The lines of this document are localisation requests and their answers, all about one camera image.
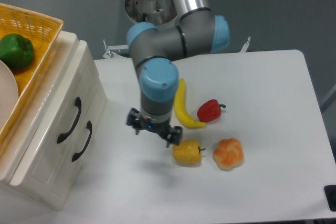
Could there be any right metal table bracket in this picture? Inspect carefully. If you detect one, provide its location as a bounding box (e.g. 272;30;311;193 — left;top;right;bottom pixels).
240;36;251;53

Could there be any yellow banana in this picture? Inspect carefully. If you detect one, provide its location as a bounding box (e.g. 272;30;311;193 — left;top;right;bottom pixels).
173;78;206;129

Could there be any red bell pepper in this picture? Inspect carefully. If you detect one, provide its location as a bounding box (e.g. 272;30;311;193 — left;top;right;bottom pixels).
197;99;226;123

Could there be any white drawer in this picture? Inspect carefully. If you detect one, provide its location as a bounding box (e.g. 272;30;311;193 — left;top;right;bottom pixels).
10;40;107;206

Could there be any black drawer handle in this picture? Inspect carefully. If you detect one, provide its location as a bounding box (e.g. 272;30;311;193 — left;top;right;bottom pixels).
71;120;93;162
57;97;82;144

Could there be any orange bread roll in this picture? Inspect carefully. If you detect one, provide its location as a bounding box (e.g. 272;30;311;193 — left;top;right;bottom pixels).
213;138;244;171

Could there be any black device at table corner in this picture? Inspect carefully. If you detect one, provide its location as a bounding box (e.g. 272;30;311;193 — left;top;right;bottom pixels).
324;185;336;212

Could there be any white drawer cabinet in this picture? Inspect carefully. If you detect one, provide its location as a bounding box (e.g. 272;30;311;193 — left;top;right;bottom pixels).
1;31;107;209

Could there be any yellow bell pepper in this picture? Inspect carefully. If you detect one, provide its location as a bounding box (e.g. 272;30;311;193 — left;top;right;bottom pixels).
172;140;206;165

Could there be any black lower drawer handle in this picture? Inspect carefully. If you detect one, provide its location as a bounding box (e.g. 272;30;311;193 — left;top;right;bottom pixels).
71;120;93;162

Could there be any yellow woven basket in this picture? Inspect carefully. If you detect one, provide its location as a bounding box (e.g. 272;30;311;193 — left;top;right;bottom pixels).
1;3;64;142

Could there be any white plate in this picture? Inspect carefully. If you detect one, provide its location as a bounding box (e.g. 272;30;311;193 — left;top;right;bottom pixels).
0;61;18;128

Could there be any left metal table bracket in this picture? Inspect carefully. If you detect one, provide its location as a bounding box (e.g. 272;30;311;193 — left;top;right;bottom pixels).
103;39;130;59

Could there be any green bell pepper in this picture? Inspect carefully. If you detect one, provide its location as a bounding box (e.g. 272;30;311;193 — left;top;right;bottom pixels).
1;34;34;69

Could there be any metal table bracket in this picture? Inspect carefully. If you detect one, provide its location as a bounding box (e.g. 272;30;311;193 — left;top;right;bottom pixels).
103;39;130;59
240;36;251;53

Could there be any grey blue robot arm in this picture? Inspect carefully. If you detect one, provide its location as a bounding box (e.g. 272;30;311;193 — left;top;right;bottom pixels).
126;0;230;145

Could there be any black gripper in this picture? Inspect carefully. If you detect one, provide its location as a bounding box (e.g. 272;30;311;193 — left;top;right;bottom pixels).
126;108;183;148

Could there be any black top drawer handle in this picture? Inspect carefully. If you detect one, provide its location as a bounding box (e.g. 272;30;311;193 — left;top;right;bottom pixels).
57;97;82;144

